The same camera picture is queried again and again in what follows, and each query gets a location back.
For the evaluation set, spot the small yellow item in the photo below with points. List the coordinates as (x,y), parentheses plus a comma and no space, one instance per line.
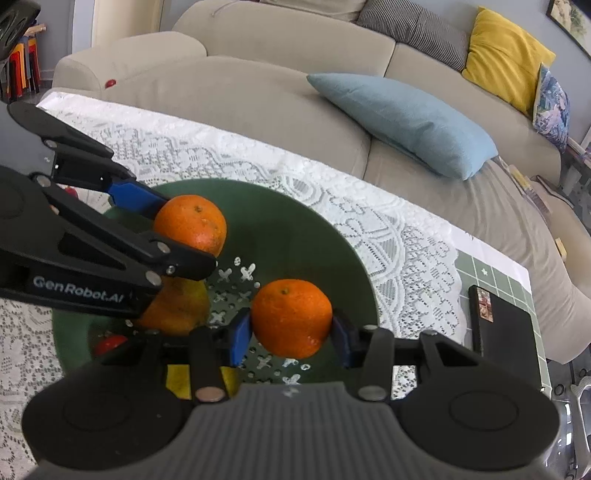
(561,247)

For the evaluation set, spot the dark book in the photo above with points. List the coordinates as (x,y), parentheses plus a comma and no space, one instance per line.
(554,191)

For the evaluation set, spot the black notebook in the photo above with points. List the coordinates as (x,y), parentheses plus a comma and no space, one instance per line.
(508,337)

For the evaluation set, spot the stack of colourful stools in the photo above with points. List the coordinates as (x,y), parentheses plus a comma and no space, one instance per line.
(23,64)

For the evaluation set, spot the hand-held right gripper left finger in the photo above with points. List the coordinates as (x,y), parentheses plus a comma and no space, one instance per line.
(241,337)

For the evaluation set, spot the yellow cushion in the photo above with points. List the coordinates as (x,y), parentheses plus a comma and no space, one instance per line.
(503,55)

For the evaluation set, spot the large yellow-green pear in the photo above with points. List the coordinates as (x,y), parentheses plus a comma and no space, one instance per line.
(180,309)

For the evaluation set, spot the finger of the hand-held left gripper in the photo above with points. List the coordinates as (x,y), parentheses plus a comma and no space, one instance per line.
(136,196)
(184,263)

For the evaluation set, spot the beige cushion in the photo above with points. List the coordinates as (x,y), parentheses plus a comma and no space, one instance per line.
(314,8)

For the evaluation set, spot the blue floral cushion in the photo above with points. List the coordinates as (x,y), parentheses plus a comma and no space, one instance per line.
(551,108)

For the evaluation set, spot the grey striped cushion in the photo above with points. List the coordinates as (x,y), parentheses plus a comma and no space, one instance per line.
(415,32)

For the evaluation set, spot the light blue pillow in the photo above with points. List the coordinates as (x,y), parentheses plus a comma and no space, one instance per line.
(406,124)

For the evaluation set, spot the beige sofa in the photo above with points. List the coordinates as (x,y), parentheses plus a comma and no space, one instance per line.
(258,92)

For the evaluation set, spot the pile of books and papers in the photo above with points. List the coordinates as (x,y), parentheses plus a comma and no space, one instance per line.
(581,150)

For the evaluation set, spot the green colander bowl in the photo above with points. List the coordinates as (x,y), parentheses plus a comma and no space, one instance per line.
(300,240)

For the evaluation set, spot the white lace tablecloth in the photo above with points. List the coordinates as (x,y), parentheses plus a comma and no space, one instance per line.
(323,184)

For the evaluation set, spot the orange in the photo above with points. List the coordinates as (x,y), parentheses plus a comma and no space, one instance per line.
(191,221)
(291,318)

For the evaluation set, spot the books on sofa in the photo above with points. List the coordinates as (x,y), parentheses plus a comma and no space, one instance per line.
(524,184)

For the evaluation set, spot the large framed landscape painting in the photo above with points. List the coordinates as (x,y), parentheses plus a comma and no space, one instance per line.
(572,18)

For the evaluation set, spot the black glossy object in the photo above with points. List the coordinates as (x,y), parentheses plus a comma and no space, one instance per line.
(16,23)

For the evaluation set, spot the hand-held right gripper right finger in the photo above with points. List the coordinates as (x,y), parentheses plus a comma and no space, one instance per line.
(344,339)

